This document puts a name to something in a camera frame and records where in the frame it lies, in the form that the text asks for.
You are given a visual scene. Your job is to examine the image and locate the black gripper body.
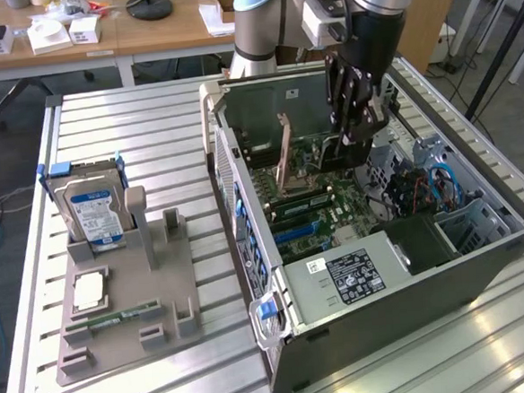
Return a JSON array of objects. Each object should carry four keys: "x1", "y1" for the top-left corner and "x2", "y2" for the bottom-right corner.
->
[{"x1": 336, "y1": 5, "x2": 412, "y2": 93}]

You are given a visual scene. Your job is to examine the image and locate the GPU card with metal bracket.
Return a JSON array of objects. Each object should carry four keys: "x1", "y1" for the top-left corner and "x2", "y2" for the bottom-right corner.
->
[{"x1": 269, "y1": 105, "x2": 379, "y2": 197}]

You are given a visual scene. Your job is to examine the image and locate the perforated metal drive cage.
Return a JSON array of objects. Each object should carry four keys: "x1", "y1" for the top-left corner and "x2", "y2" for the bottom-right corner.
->
[{"x1": 356, "y1": 77, "x2": 424, "y2": 199}]

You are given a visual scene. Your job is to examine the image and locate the wooden cabinet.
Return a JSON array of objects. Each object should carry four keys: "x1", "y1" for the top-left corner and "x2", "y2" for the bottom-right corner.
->
[{"x1": 391, "y1": 0, "x2": 473, "y2": 76}]

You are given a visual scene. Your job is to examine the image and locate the green motherboard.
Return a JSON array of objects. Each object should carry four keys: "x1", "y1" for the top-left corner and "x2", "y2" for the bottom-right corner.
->
[{"x1": 239, "y1": 125, "x2": 384, "y2": 264}]

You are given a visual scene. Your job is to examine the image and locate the CPU socket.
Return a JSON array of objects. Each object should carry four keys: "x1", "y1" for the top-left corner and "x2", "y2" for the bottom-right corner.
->
[{"x1": 282, "y1": 167, "x2": 322, "y2": 200}]

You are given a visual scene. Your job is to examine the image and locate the black stand pole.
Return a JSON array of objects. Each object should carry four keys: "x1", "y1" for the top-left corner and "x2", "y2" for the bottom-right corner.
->
[{"x1": 456, "y1": 0, "x2": 524, "y2": 121}]

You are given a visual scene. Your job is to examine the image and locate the silver chipset heatsink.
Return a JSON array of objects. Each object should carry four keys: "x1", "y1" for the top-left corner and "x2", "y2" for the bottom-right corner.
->
[{"x1": 337, "y1": 225, "x2": 362, "y2": 247}]

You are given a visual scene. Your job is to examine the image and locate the black expansion slot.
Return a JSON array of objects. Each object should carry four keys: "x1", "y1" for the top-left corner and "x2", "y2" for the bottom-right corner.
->
[{"x1": 270, "y1": 207, "x2": 336, "y2": 233}]

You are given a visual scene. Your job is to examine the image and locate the white paper stack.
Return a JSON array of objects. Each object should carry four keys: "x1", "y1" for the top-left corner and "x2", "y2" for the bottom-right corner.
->
[{"x1": 197, "y1": 1, "x2": 237, "y2": 39}]

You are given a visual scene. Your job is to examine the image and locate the long blue expansion slot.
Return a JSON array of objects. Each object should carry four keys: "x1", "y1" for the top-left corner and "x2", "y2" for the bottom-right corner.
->
[{"x1": 271, "y1": 220, "x2": 324, "y2": 247}]

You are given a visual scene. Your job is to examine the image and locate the metal disk bay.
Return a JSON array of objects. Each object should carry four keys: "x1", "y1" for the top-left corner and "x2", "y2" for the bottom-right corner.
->
[{"x1": 432, "y1": 194, "x2": 519, "y2": 258}]

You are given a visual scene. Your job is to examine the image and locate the grey power supply unit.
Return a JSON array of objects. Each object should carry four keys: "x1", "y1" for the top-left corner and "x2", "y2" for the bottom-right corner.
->
[{"x1": 276, "y1": 230, "x2": 416, "y2": 336}]

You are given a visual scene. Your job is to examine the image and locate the wooden desk white legs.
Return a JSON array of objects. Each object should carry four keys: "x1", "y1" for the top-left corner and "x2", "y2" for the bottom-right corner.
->
[{"x1": 0, "y1": 0, "x2": 241, "y2": 97}]

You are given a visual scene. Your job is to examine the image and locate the black round lamp base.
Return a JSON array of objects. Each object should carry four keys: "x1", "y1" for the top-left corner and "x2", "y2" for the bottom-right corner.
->
[{"x1": 124, "y1": 0, "x2": 175, "y2": 22}]

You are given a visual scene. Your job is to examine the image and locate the open dark PC case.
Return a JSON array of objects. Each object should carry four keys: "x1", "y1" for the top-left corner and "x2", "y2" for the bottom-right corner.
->
[{"x1": 196, "y1": 47, "x2": 524, "y2": 393}]

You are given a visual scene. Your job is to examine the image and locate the blue case latch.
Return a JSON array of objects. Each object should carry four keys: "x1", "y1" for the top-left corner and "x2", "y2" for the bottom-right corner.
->
[{"x1": 254, "y1": 293, "x2": 282, "y2": 332}]

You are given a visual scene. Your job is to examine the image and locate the small white labelled box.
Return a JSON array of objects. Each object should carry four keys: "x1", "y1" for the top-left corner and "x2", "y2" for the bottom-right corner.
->
[{"x1": 68, "y1": 14, "x2": 103, "y2": 46}]

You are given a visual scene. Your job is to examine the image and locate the clear plastic bag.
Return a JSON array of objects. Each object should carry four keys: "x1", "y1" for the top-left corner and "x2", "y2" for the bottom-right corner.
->
[{"x1": 45, "y1": 0, "x2": 118, "y2": 24}]

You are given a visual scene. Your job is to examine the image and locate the grey printed parts rack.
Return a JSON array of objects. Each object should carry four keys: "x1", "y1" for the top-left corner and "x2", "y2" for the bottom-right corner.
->
[{"x1": 41, "y1": 180, "x2": 208, "y2": 388}]

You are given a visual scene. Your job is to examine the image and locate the hard disk drive blue label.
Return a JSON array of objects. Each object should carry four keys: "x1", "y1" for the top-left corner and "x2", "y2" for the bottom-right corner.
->
[{"x1": 35, "y1": 149, "x2": 135, "y2": 249}]

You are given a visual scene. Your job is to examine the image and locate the white box round insert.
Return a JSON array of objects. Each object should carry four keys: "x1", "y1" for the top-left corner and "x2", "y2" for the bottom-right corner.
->
[{"x1": 26, "y1": 18, "x2": 74, "y2": 57}]

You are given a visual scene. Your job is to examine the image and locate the green RAM stick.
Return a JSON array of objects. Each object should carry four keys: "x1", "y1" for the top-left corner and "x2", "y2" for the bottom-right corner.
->
[{"x1": 83, "y1": 302, "x2": 153, "y2": 330}]

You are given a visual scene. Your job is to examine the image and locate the silver CPU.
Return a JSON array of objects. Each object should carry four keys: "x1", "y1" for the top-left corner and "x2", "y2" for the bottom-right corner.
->
[{"x1": 69, "y1": 272, "x2": 109, "y2": 310}]

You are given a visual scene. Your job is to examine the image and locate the black chair base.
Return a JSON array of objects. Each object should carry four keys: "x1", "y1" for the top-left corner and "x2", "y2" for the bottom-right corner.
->
[{"x1": 0, "y1": 74, "x2": 58, "y2": 131}]

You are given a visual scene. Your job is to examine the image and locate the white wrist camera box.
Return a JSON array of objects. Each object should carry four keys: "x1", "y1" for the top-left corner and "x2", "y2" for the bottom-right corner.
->
[{"x1": 299, "y1": 0, "x2": 348, "y2": 50}]

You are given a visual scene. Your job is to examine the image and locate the red power wire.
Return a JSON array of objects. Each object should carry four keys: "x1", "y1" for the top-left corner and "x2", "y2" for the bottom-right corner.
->
[{"x1": 410, "y1": 167, "x2": 453, "y2": 216}]

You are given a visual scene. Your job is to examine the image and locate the black wire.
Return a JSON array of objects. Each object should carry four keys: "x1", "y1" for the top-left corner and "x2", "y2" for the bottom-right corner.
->
[{"x1": 362, "y1": 177, "x2": 404, "y2": 224}]

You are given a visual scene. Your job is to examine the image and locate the blue disk wire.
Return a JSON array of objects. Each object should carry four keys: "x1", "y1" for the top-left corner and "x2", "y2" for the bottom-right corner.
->
[{"x1": 426, "y1": 158, "x2": 465, "y2": 211}]

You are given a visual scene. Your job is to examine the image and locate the white table frame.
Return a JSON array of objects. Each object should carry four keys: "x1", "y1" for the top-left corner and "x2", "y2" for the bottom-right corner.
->
[{"x1": 443, "y1": 0, "x2": 524, "y2": 89}]

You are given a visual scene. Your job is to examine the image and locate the grey floor cable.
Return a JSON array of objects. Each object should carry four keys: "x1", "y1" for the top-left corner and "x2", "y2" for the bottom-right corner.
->
[{"x1": 0, "y1": 183, "x2": 38, "y2": 215}]

